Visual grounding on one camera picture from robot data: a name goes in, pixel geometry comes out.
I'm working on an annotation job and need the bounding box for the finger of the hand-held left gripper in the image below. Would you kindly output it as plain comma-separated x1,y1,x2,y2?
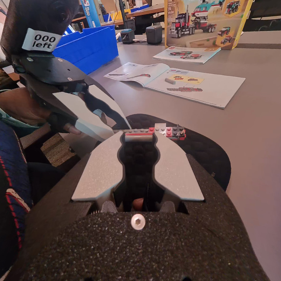
52,92,115,142
87,84,132,130

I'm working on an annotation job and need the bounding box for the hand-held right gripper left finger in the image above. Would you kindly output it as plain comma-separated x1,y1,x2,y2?
71,132,126,211

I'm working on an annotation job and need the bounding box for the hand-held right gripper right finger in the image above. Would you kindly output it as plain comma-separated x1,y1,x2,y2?
152,133,205,209

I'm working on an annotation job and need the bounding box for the long grey lego chassis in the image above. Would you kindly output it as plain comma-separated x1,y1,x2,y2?
113,123,186,141

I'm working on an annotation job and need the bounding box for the blue plastic bin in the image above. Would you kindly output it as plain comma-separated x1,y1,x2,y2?
53,24,119,75

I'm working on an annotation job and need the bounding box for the person's left forearm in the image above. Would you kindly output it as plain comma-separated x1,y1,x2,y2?
0,108,44,132

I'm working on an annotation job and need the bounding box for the lego set box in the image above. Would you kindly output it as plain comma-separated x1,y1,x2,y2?
164,0,255,50

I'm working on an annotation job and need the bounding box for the person's left hand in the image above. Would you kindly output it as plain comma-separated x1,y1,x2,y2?
0,87,82,135

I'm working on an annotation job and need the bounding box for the black textured mat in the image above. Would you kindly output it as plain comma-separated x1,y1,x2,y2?
112,113,232,191

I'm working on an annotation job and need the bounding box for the tall blue box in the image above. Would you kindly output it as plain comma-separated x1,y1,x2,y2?
80,0,96,29

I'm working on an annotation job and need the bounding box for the dark grey cube device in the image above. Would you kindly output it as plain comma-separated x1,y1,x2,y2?
145,25,163,44

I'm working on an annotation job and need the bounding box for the person's printed black shirt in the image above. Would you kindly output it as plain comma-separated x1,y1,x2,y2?
0,123,34,273

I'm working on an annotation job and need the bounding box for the open instruction booklet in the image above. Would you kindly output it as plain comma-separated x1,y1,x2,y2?
104,62,246,109

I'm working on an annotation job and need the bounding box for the car cover instruction booklet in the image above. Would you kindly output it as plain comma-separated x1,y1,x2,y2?
152,47,222,64

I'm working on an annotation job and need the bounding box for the black tripod pole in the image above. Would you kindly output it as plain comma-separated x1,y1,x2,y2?
119,0,127,29

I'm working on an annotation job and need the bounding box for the black cube camera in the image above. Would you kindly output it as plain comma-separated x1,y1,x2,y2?
120,29,136,44

